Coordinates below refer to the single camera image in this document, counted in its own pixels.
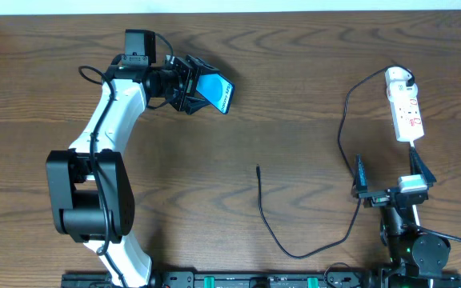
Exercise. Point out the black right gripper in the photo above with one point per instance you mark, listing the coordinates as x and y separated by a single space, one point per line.
387 195

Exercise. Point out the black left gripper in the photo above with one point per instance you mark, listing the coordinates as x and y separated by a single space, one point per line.
185 82

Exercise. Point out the blue screen smartphone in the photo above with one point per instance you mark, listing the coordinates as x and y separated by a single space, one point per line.
217 90

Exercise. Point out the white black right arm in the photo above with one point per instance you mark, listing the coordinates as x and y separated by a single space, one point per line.
417 257

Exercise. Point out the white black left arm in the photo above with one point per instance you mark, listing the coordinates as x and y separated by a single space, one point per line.
90 192

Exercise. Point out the white charger plug adapter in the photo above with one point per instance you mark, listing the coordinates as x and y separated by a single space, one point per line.
398 90

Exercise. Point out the white power strip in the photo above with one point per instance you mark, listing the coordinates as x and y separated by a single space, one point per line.
406 116

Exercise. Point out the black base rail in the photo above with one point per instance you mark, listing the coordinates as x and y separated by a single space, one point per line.
348 279

